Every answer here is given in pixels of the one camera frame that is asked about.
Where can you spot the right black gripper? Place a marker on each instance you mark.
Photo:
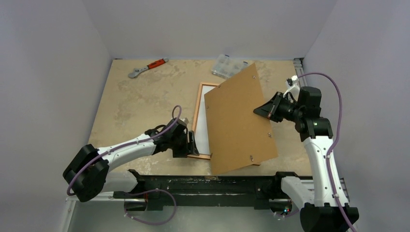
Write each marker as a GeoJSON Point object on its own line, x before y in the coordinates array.
{"type": "Point", "coordinates": [275, 107]}

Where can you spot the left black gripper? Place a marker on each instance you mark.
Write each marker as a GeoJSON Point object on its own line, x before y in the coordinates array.
{"type": "Point", "coordinates": [183, 152]}

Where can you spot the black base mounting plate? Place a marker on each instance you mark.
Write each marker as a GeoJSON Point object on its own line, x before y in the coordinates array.
{"type": "Point", "coordinates": [207, 191]}

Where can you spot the brown fibreboard backing board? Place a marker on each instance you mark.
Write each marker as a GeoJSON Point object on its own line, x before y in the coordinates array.
{"type": "Point", "coordinates": [267, 149]}

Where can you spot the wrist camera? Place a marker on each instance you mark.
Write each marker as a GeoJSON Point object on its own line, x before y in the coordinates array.
{"type": "Point", "coordinates": [183, 121]}
{"type": "Point", "coordinates": [293, 86]}

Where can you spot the clear plastic organizer box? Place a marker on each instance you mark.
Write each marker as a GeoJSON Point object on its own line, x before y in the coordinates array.
{"type": "Point", "coordinates": [226, 67]}

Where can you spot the photo print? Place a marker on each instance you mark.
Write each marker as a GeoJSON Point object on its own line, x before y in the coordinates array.
{"type": "Point", "coordinates": [199, 125]}

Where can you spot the red handled adjustable wrench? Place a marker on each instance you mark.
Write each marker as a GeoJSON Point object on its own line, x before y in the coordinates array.
{"type": "Point", "coordinates": [137, 71]}

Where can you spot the orange wooden picture frame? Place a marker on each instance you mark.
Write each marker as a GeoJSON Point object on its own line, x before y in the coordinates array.
{"type": "Point", "coordinates": [224, 123]}

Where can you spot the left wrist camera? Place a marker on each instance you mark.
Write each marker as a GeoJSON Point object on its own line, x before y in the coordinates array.
{"type": "Point", "coordinates": [183, 121]}

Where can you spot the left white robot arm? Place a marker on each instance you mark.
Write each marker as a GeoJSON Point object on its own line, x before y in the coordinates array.
{"type": "Point", "coordinates": [91, 170]}

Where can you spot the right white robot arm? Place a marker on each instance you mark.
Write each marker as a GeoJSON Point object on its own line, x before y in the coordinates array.
{"type": "Point", "coordinates": [326, 208]}

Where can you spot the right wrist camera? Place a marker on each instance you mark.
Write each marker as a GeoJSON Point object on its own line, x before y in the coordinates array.
{"type": "Point", "coordinates": [293, 86]}

